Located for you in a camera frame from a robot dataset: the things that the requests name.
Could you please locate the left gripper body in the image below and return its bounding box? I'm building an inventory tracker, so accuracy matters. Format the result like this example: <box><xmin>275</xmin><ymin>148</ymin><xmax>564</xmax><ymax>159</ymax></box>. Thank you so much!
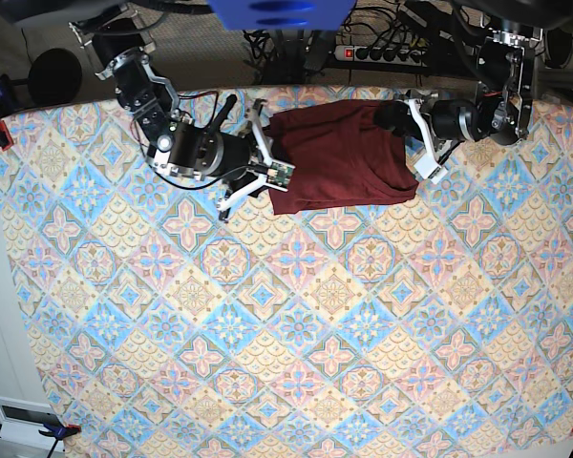
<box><xmin>430</xmin><ymin>99</ymin><xmax>480</xmax><ymax>142</ymax></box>

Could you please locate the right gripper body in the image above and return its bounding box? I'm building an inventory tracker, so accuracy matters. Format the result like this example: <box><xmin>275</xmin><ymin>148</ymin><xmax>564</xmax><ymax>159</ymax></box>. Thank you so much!
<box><xmin>147</xmin><ymin>121</ymin><xmax>263</xmax><ymax>182</ymax></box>

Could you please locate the maroon t-shirt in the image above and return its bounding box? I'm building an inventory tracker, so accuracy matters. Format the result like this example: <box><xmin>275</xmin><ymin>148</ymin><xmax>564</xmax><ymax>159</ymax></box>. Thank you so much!
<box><xmin>265</xmin><ymin>99</ymin><xmax>419</xmax><ymax>215</ymax></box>

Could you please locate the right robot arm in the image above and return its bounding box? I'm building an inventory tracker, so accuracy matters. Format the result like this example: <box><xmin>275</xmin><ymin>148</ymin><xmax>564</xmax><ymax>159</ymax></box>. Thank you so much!
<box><xmin>0</xmin><ymin>1</ymin><xmax>271</xmax><ymax>191</ymax></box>

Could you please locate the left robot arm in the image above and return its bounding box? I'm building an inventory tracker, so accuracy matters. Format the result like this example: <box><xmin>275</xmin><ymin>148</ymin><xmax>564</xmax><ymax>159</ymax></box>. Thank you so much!
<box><xmin>373</xmin><ymin>1</ymin><xmax>573</xmax><ymax>145</ymax></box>

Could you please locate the white power strip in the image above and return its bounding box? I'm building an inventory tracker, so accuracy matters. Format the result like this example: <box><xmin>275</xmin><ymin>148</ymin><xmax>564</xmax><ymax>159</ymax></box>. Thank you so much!
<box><xmin>333</xmin><ymin>45</ymin><xmax>422</xmax><ymax>66</ymax></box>

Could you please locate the black round stool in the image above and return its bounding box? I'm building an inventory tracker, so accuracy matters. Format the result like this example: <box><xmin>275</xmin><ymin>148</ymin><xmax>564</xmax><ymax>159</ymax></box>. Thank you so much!
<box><xmin>27</xmin><ymin>48</ymin><xmax>82</xmax><ymax>107</ymax></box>

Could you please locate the patterned tablecloth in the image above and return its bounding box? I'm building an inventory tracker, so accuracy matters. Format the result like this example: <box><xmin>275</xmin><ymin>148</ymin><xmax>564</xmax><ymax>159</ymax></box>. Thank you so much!
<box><xmin>0</xmin><ymin>101</ymin><xmax>573</xmax><ymax>457</ymax></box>

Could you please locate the left table clamp lower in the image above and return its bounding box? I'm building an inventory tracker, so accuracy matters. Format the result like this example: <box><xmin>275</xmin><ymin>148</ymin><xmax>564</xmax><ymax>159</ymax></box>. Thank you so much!
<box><xmin>0</xmin><ymin>422</ymin><xmax>81</xmax><ymax>457</ymax></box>

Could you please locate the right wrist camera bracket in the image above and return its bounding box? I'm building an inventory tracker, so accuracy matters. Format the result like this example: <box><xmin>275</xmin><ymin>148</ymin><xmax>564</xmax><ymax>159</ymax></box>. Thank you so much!
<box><xmin>216</xmin><ymin>98</ymin><xmax>295</xmax><ymax>222</ymax></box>

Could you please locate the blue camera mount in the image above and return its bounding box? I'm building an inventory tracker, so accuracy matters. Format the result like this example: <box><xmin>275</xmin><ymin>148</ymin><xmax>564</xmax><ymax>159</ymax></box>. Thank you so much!
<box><xmin>207</xmin><ymin>0</ymin><xmax>356</xmax><ymax>31</ymax></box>

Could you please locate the white wall vent panel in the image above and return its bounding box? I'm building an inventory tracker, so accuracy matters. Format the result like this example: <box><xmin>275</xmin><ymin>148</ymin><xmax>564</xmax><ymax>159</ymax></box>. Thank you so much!
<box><xmin>0</xmin><ymin>396</ymin><xmax>59</xmax><ymax>451</ymax></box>

